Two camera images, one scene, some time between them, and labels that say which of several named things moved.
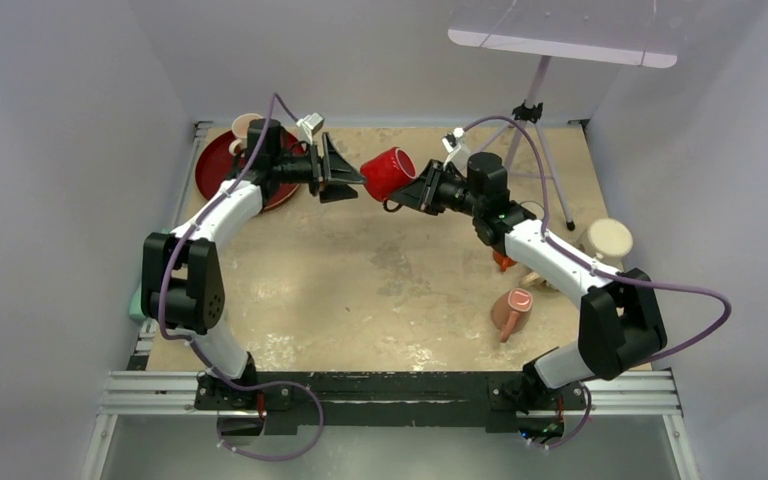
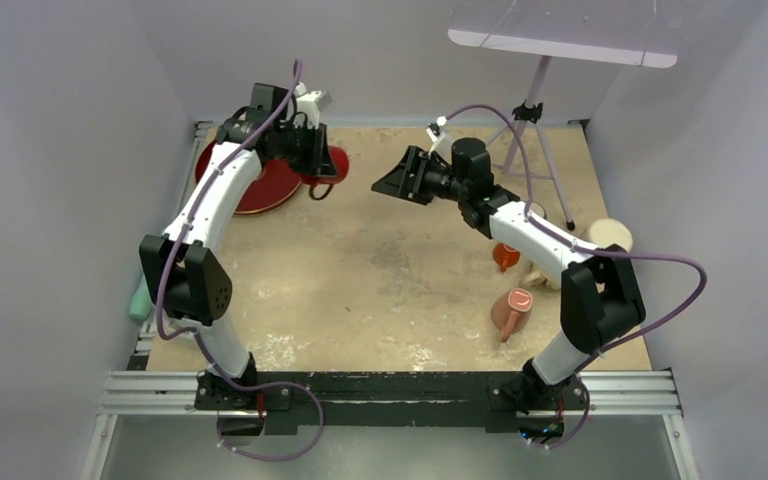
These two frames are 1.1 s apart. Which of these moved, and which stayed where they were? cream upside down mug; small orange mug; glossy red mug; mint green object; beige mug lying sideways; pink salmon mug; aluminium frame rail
Moved: glossy red mug
Stayed: pink salmon mug; cream upside down mug; beige mug lying sideways; aluminium frame rail; mint green object; small orange mug
